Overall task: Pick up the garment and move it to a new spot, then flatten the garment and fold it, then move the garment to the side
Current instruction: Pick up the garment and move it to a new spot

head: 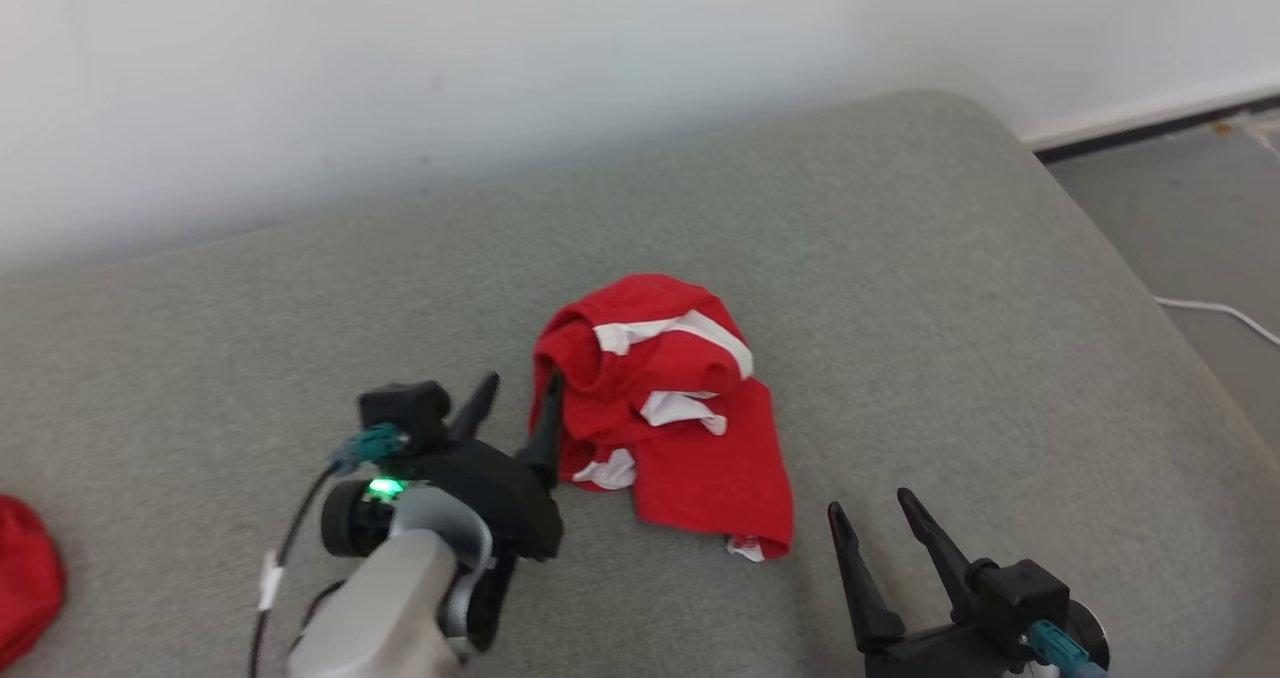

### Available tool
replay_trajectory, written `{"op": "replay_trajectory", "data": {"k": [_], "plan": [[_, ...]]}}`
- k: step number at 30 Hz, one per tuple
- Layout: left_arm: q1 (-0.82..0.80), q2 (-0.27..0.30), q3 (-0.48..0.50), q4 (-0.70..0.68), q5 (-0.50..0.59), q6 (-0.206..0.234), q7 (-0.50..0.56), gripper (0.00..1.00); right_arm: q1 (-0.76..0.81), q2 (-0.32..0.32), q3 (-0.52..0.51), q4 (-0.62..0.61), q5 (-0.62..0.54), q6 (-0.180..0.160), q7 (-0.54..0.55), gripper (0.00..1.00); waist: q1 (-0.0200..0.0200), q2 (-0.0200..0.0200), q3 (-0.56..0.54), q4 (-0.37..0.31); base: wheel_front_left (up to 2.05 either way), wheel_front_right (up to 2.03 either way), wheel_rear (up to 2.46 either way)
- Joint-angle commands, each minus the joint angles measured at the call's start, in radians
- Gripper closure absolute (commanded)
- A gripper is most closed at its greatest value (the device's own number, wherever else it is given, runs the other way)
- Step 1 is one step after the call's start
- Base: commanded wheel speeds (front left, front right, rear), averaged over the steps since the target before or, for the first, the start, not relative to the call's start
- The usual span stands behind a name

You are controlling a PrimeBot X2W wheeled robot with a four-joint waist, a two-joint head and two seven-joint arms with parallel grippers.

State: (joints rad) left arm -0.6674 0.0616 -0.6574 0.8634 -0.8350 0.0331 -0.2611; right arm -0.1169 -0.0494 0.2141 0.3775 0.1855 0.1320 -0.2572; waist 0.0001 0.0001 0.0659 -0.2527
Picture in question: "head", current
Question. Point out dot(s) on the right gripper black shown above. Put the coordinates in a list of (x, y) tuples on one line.
[(940, 658)]

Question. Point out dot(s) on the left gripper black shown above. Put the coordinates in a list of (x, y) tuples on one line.
[(500, 498)]

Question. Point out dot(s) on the red shorts with white trim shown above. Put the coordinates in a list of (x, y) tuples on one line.
[(700, 468)]

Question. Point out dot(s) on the red basketball jersey white trim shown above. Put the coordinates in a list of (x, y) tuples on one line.
[(25, 578)]

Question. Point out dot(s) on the left wrist teal plug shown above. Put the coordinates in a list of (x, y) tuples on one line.
[(372, 445)]

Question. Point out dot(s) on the wrist teal plug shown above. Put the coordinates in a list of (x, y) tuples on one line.
[(1060, 650), (372, 445)]

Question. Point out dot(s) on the right wrist teal plug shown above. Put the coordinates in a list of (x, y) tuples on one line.
[(1060, 650)]

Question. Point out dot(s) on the grey fabric sofa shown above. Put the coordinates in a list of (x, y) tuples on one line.
[(900, 258)]

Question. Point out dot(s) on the black and white baseboard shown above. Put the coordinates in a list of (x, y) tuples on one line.
[(1150, 128)]

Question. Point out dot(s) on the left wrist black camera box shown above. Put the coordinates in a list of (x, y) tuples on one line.
[(405, 406)]

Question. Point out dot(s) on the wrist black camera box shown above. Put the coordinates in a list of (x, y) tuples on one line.
[(1020, 593), (405, 406)]

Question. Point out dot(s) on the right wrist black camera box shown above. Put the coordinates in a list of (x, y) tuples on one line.
[(1020, 593)]

